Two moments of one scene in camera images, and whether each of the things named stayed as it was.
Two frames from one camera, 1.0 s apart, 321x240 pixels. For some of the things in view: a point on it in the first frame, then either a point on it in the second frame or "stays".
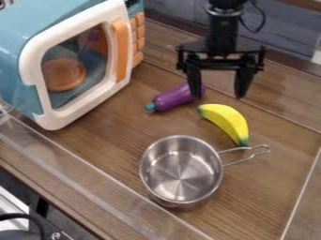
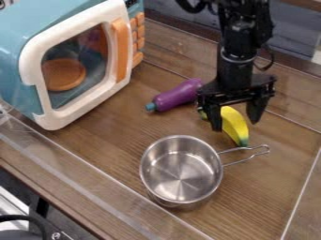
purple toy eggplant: [172, 97] stays
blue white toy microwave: [68, 55] stays
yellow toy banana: [230, 119] stays
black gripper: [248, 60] to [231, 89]
